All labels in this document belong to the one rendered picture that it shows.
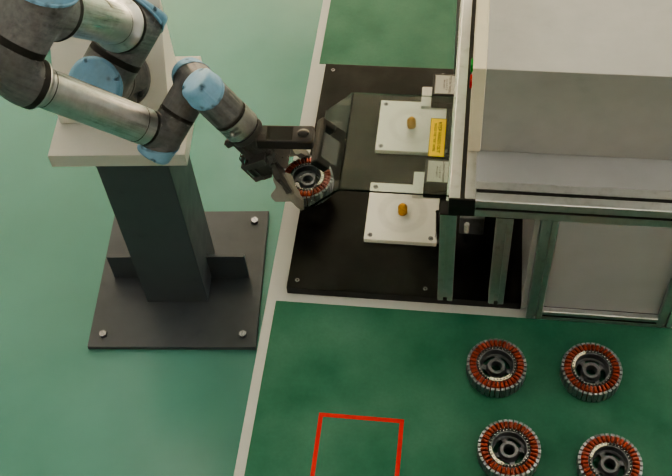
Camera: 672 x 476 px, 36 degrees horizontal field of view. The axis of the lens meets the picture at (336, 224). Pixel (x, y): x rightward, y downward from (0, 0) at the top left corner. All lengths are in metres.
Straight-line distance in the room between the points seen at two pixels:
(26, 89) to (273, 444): 0.78
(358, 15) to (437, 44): 0.22
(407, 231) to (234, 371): 0.92
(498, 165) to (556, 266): 0.24
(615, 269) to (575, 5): 0.49
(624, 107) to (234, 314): 1.54
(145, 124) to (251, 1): 1.86
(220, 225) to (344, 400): 1.29
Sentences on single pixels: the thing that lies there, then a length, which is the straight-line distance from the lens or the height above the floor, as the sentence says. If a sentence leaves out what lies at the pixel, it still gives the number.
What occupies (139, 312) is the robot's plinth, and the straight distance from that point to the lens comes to 3.05.
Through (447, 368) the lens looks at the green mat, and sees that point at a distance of 2.02.
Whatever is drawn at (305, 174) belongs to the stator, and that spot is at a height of 0.84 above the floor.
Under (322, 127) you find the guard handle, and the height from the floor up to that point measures 1.06.
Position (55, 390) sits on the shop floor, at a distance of 3.01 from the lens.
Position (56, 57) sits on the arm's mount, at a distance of 2.51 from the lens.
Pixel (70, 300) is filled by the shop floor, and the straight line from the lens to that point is 3.15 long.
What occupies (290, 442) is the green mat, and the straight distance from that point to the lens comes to 1.96.
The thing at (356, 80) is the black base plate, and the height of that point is 0.77.
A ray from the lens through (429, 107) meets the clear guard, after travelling 2.00.
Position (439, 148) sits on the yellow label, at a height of 1.07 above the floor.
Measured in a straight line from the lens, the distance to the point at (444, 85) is 2.24.
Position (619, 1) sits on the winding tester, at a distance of 1.85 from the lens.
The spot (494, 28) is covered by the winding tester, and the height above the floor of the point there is 1.32.
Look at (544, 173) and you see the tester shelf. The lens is 1.84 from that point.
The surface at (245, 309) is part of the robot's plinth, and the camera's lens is 2.99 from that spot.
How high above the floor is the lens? 2.52
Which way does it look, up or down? 53 degrees down
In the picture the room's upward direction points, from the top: 6 degrees counter-clockwise
